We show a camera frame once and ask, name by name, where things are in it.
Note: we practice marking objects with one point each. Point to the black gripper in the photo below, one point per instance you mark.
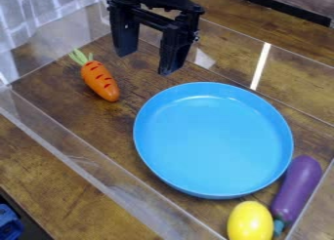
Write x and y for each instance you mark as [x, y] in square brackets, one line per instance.
[155, 13]

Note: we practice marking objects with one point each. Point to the orange toy carrot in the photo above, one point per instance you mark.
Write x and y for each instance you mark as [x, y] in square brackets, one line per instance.
[96, 76]

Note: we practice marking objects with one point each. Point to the white mesh curtain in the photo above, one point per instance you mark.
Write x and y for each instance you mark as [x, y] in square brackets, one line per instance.
[23, 16]

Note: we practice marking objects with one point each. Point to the blue round plate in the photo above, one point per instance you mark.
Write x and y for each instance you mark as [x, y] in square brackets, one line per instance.
[212, 140]

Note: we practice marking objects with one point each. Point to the purple toy eggplant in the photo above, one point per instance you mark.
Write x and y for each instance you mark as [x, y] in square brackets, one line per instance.
[300, 180]

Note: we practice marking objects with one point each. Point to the yellow toy lemon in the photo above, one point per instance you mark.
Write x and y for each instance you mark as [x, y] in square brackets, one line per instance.
[250, 222]

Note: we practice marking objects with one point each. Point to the blue object at corner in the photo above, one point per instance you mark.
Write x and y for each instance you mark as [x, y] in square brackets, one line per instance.
[11, 225]

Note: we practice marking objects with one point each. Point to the clear acrylic enclosure wall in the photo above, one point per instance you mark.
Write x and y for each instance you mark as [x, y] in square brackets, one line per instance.
[68, 164]

